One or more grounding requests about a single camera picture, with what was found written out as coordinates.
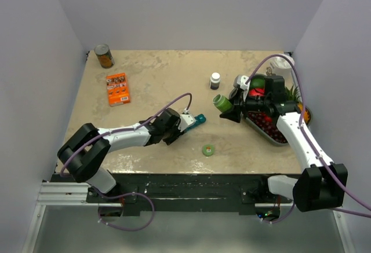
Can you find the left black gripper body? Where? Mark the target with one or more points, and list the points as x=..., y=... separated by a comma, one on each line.
x=171, y=134

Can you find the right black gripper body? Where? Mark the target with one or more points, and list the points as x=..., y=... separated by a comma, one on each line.
x=255, y=103

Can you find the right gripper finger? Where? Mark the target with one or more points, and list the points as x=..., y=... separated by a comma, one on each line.
x=233, y=114
x=236, y=96

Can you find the green pill bottle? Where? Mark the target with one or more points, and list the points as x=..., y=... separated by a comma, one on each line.
x=221, y=103

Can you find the teal weekly pill organizer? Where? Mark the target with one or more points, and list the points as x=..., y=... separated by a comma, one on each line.
x=199, y=120

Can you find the green bottle cap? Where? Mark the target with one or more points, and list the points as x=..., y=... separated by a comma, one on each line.
x=208, y=150

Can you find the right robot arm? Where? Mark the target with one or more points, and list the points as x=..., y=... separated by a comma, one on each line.
x=320, y=185

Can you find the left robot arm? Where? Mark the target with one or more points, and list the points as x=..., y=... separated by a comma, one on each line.
x=82, y=155

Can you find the dark toy grapes bunch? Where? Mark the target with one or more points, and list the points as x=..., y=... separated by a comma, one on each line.
x=265, y=126

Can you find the green toy lime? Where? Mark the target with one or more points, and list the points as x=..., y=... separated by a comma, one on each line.
x=257, y=83

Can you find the dark grey fruit tray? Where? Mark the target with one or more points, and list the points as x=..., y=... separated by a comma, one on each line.
x=276, y=85

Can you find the white capped dark pill bottle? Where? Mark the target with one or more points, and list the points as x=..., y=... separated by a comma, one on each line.
x=214, y=82

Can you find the white paper cup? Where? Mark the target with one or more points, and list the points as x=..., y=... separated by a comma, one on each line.
x=278, y=66

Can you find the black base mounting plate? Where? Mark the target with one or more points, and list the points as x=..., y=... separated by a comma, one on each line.
x=238, y=193

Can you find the orange cardboard box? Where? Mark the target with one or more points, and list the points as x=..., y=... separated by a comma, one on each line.
x=117, y=89

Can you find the tin food can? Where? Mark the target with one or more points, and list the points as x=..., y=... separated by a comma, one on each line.
x=104, y=56

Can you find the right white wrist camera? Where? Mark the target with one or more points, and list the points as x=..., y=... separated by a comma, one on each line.
x=242, y=82

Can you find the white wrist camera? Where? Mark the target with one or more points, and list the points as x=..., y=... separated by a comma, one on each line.
x=242, y=82
x=186, y=120

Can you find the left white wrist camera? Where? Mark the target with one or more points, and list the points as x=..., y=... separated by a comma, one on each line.
x=186, y=120

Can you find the aluminium frame rail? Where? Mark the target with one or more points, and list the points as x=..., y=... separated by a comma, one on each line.
x=62, y=190

